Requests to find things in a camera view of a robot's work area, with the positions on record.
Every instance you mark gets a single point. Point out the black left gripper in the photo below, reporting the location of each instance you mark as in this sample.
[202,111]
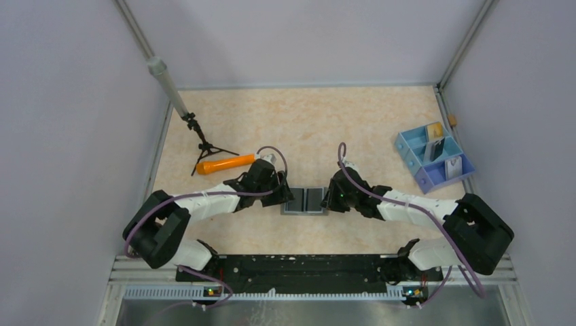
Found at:
[281,195]

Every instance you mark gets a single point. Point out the black card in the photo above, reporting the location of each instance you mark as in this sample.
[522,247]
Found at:
[314,198]
[296,205]
[433,150]

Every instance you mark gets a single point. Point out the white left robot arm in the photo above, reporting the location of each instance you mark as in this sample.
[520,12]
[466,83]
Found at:
[157,231]

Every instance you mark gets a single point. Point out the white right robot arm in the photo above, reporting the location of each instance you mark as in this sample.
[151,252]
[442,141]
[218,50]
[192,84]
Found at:
[473,235]

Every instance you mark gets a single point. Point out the blue compartment organizer box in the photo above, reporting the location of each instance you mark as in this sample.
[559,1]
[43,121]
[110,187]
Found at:
[429,176]

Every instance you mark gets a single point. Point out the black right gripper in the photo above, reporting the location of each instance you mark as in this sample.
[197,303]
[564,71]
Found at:
[333,204]

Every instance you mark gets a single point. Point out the grey leather card holder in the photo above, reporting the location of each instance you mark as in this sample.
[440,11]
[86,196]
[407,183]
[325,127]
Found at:
[305,213]

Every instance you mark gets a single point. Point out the white slotted cable duct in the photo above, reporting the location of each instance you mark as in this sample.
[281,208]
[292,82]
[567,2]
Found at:
[200,293]

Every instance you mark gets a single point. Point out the black tripod microphone stand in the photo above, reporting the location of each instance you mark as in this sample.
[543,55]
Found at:
[159,70]

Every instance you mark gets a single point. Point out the orange toy microphone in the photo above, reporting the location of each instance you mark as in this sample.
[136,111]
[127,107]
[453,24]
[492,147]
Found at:
[210,167]

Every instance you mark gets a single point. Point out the white patterned card in box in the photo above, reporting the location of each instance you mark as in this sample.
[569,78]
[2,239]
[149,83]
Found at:
[453,167]

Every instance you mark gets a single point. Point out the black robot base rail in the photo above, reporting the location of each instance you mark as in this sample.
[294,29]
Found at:
[316,274]

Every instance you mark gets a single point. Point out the small orange wall object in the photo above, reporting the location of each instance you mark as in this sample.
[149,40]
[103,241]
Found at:
[452,120]

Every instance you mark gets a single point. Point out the gold card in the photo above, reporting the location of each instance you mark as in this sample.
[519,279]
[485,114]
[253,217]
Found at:
[434,131]

